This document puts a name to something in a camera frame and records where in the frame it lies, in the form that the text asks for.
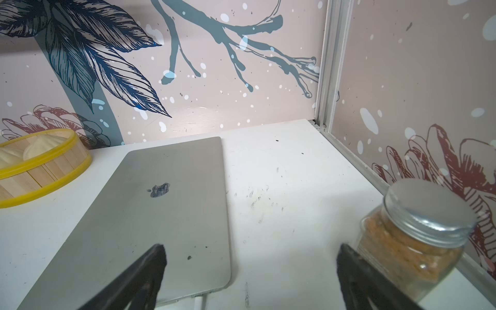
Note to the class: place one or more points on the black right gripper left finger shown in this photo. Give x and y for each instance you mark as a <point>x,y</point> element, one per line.
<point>135,288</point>

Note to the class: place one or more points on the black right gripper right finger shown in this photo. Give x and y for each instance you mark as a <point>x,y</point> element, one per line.
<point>363,287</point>

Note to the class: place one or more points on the silver laptop on right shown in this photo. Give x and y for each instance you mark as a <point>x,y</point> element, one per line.
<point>174,196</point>

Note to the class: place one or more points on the silver-lid glass spice jar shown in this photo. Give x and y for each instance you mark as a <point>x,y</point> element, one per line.
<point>417,235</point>

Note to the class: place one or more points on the yellow bamboo steamer basket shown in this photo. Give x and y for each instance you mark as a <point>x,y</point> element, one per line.
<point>45,173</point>

